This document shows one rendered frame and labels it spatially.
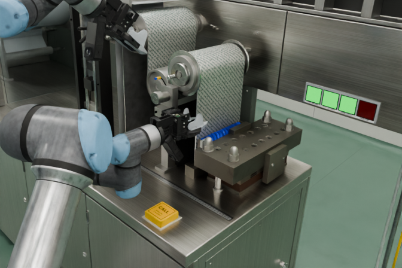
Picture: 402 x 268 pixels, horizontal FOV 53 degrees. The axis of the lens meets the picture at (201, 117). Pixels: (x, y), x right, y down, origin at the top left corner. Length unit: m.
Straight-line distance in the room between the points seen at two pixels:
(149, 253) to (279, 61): 0.77
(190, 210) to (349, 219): 1.81
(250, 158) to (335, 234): 1.56
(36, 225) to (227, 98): 0.84
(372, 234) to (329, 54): 1.69
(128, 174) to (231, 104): 0.49
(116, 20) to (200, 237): 0.62
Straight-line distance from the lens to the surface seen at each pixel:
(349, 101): 1.35
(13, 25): 0.88
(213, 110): 1.36
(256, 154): 1.29
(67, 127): 0.77
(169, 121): 1.19
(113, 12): 1.09
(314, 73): 1.39
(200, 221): 1.20
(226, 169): 1.22
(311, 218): 2.83
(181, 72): 1.28
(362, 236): 2.80
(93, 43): 1.07
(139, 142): 1.12
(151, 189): 1.33
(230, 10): 1.55
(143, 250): 1.31
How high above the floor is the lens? 1.64
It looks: 24 degrees down
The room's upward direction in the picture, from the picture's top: 3 degrees clockwise
